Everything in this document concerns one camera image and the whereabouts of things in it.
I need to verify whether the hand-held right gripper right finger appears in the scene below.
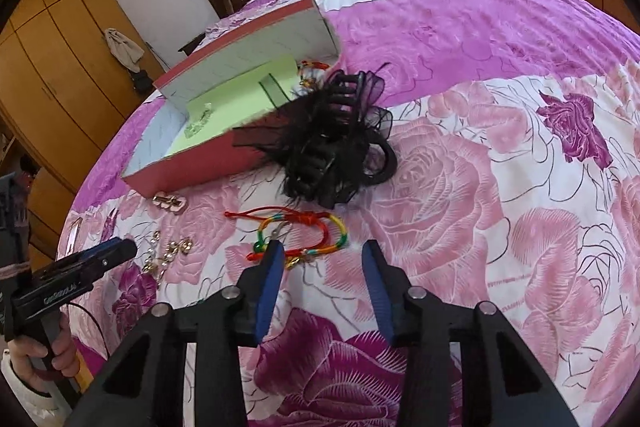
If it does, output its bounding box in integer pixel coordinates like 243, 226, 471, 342
361, 239, 576, 427

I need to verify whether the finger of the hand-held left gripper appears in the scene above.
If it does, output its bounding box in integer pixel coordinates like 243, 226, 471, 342
37, 237, 139, 294

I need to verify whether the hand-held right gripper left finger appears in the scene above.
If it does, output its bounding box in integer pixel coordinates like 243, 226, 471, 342
62, 239, 286, 427

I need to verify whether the rainbow braided cord bracelet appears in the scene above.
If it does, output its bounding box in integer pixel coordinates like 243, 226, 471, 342
223, 207, 350, 271

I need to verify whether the pink hair clip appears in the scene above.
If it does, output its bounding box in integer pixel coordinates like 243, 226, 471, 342
151, 190, 189, 213

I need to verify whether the red cardboard box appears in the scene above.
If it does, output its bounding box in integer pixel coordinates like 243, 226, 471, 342
121, 0, 342, 199

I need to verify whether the black feather hair claw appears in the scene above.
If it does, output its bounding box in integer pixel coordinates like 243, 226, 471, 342
232, 63, 399, 210

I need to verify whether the red cord bracelet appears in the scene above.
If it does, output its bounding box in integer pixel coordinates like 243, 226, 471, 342
298, 59, 331, 90

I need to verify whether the person's left forearm white sleeve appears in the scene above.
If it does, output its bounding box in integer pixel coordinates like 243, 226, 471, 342
0, 352, 67, 427

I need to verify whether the person's left hand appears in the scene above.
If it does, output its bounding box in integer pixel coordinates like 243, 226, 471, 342
9, 323, 77, 382

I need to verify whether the pink floral bedspread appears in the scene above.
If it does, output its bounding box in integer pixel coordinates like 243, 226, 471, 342
56, 0, 640, 427

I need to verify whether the dark hanging bag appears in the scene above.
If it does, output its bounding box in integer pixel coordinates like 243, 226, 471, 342
131, 69, 154, 96

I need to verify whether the orange wooden wardrobe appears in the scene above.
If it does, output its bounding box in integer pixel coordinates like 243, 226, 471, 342
0, 0, 167, 260

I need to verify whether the beige hanging cloth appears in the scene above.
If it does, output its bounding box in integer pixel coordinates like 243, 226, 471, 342
103, 28, 146, 73

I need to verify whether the dark wooden nightstand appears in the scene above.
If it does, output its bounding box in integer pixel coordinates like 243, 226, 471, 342
178, 32, 206, 56

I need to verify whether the black cable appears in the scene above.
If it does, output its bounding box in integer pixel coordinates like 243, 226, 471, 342
69, 301, 109, 360

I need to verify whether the green bead bracelet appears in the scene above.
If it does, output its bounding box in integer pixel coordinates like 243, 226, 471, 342
183, 103, 214, 139

